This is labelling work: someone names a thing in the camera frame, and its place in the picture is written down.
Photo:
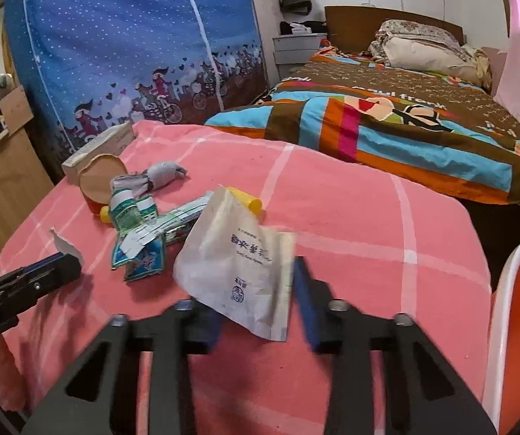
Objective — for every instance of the wooden cabinet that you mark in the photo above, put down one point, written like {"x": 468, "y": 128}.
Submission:
{"x": 1, "y": 181}

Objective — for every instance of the small yellow cap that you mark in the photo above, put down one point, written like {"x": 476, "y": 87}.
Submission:
{"x": 105, "y": 214}

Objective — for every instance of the white cabinet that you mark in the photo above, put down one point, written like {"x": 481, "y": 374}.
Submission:
{"x": 263, "y": 31}

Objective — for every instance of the striped grey wrapper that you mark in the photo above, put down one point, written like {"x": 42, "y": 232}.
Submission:
{"x": 128, "y": 183}

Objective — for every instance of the black cloth on nightstand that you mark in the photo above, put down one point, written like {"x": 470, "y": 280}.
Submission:
{"x": 314, "y": 26}

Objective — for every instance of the colourful striped quilt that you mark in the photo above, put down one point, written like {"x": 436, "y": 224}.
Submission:
{"x": 400, "y": 131}

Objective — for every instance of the pink checked blanket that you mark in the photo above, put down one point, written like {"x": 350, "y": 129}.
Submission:
{"x": 355, "y": 258}

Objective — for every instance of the cream pillow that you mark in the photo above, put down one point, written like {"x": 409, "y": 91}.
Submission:
{"x": 427, "y": 56}

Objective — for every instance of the round can with tan lid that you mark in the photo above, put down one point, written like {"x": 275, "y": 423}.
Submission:
{"x": 101, "y": 176}

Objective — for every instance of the wooden bed headboard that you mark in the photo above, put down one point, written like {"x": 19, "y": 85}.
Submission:
{"x": 355, "y": 25}

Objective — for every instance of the teal foil packet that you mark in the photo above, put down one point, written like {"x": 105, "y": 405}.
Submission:
{"x": 144, "y": 260}

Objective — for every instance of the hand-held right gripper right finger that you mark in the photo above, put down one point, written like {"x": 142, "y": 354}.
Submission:
{"x": 307, "y": 308}

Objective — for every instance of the white torn paper scrap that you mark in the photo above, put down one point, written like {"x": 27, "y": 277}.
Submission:
{"x": 67, "y": 242}

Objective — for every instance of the floral folded quilt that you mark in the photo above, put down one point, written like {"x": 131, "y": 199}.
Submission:
{"x": 416, "y": 31}

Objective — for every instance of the grey rolled sock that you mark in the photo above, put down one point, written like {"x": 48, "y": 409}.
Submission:
{"x": 165, "y": 174}

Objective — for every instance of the grey nightstand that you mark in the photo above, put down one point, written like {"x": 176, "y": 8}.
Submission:
{"x": 294, "y": 50}

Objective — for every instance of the green white packet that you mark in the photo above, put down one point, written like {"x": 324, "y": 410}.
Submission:
{"x": 126, "y": 210}

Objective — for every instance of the wooden block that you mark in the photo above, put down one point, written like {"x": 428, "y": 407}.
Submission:
{"x": 101, "y": 147}

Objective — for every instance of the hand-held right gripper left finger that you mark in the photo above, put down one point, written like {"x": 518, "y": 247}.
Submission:
{"x": 208, "y": 328}

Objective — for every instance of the yellowish crumpled cloth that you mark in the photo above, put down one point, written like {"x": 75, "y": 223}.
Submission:
{"x": 480, "y": 61}

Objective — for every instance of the blue dotted fabric wardrobe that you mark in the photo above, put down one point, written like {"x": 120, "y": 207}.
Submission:
{"x": 119, "y": 40}

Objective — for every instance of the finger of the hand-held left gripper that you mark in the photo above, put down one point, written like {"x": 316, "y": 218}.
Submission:
{"x": 47, "y": 261}
{"x": 58, "y": 278}

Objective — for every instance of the white paper bag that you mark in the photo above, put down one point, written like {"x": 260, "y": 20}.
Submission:
{"x": 237, "y": 263}

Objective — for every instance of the yellow plastic cap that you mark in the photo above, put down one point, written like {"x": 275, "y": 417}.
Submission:
{"x": 247, "y": 201}

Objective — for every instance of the brown cardboard piece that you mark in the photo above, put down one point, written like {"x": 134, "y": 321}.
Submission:
{"x": 15, "y": 111}

